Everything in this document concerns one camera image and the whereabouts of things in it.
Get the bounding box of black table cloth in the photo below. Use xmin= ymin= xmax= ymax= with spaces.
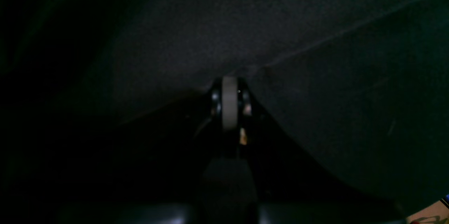
xmin=1 ymin=0 xmax=448 ymax=224

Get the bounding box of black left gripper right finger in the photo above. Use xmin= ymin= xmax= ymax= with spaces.
xmin=222 ymin=77 xmax=253 ymax=146

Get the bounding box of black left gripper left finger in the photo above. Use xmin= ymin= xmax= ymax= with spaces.
xmin=210 ymin=78 xmax=223 ymax=130

